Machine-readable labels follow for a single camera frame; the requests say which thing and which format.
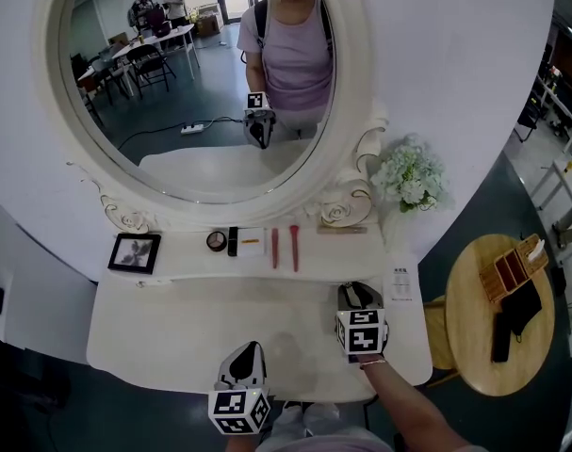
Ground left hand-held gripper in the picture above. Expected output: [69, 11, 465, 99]
[207, 341, 272, 437]

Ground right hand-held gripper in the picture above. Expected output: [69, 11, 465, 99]
[335, 281, 390, 357]

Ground person's right forearm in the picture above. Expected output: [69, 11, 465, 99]
[359, 354, 492, 452]

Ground white dressing table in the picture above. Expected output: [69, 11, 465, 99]
[86, 223, 433, 403]

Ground white printed paper sheet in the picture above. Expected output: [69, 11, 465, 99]
[389, 265, 415, 303]

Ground pink makeup brush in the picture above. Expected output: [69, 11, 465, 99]
[288, 224, 301, 273]

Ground person's light grey trousers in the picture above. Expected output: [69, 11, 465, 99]
[261, 401, 369, 452]

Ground person's lilac shirt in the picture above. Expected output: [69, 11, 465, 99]
[228, 433, 395, 452]

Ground round wooden table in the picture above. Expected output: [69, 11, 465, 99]
[424, 233, 557, 397]

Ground round black makeup compact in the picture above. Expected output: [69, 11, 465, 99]
[205, 230, 228, 253]

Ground white flower bouquet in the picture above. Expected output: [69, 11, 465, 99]
[369, 133, 449, 215]

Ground flat black case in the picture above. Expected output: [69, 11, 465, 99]
[491, 312, 512, 363]

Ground black fabric pouch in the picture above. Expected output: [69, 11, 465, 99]
[499, 281, 544, 338]

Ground wicker organizer basket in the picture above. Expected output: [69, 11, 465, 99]
[478, 233, 549, 304]

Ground oval white framed mirror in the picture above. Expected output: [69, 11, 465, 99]
[33, 0, 390, 234]

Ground white rectangular table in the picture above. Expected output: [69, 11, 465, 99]
[532, 157, 572, 249]

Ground black picture frame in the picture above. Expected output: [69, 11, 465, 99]
[106, 233, 162, 275]

